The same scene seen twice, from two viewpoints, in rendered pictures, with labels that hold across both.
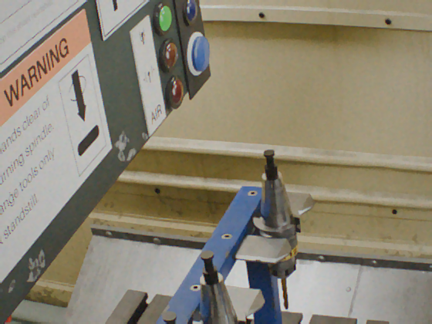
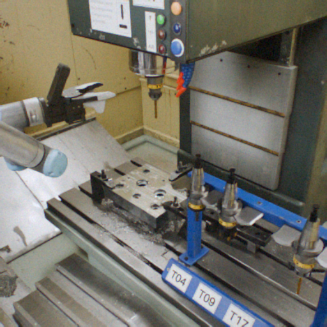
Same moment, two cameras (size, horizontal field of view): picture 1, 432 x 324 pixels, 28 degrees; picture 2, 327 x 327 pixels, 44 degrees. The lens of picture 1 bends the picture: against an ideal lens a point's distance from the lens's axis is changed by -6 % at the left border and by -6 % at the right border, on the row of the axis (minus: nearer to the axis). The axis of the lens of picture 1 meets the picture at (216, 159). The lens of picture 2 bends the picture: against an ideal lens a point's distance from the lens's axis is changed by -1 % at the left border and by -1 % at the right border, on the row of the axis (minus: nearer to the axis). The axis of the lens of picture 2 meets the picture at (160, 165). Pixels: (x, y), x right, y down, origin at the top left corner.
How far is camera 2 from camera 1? 1.26 m
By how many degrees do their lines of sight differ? 91
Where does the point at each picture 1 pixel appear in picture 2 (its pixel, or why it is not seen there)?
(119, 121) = (135, 33)
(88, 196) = (121, 39)
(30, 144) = (105, 9)
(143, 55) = (149, 23)
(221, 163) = not seen: outside the picture
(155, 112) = (151, 46)
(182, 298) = (252, 197)
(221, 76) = not seen: outside the picture
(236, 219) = not seen: hidden behind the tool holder
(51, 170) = (110, 20)
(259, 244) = (289, 234)
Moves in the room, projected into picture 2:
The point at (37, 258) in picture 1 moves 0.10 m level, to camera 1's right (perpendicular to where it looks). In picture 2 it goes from (102, 35) to (83, 45)
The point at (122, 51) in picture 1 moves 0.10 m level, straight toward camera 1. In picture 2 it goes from (141, 15) to (99, 14)
